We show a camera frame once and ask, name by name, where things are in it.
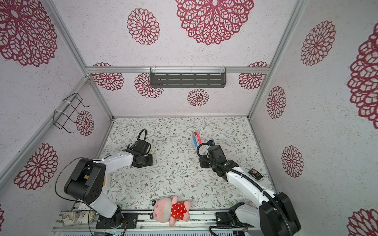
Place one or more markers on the pink highlighter pen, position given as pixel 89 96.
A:
pixel 198 138

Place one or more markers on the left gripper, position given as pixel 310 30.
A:
pixel 137 150

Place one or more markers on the dark grey wall shelf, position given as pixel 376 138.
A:
pixel 192 78

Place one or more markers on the blue highlighter pen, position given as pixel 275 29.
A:
pixel 194 140

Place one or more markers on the black wire wall rack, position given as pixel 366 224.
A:
pixel 64 115

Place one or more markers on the small dark brown object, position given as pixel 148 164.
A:
pixel 255 174

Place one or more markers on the pink plush pig toy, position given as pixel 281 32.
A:
pixel 169 209

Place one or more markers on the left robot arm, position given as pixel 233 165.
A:
pixel 85 184

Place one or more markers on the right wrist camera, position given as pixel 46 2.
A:
pixel 211 143

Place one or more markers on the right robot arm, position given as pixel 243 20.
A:
pixel 273 214

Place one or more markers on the white red-tip marker pen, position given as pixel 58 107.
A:
pixel 196 138

